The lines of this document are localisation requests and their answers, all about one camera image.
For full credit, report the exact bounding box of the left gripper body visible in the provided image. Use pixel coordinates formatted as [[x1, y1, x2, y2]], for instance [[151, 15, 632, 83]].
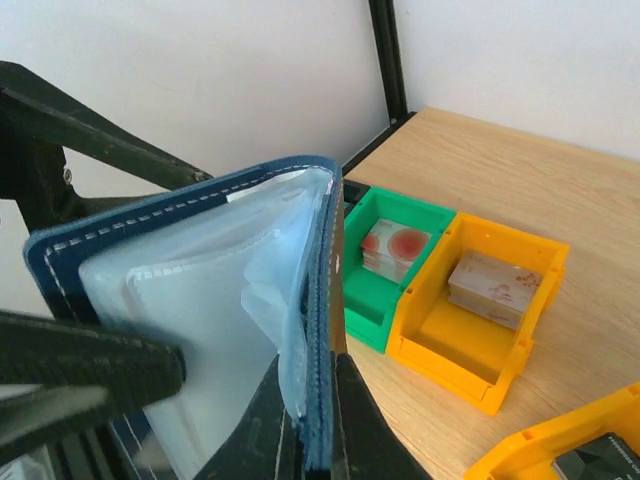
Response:
[[0, 60, 216, 321]]

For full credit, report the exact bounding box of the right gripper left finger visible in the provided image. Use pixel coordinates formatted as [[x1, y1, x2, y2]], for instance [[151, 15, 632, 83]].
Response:
[[1, 311, 186, 455]]

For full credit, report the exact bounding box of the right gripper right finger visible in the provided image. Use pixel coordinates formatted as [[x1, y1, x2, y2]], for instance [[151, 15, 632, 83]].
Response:
[[196, 353, 430, 480]]

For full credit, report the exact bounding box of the blue leather card holder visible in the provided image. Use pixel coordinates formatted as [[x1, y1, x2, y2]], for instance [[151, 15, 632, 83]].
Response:
[[23, 154, 346, 474]]

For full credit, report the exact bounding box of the yellow triple storage bin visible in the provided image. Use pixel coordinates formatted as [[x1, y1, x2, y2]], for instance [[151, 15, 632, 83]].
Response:
[[463, 383, 639, 479]]

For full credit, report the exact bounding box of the white red-dot card stack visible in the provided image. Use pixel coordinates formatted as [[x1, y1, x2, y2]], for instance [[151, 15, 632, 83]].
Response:
[[360, 218, 432, 284]]

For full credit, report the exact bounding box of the beige card stack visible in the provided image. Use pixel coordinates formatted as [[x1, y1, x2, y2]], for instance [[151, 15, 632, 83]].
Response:
[[448, 250, 542, 330]]

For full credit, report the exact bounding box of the black card stack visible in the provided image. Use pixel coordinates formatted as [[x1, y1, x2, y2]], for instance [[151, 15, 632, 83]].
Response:
[[551, 432, 640, 480]]

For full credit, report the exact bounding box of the green storage bin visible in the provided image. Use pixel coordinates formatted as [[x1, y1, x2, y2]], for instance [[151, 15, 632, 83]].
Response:
[[343, 188, 455, 353]]

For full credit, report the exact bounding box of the yellow single storage bin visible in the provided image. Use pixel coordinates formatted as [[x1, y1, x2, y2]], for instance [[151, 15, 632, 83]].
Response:
[[386, 213, 569, 415]]

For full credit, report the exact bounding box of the black storage bin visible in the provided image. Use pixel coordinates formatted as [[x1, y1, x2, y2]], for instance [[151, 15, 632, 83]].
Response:
[[343, 180, 370, 217]]

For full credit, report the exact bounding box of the black aluminium frame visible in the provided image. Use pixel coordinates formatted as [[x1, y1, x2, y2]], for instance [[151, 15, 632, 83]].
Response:
[[342, 0, 415, 176]]

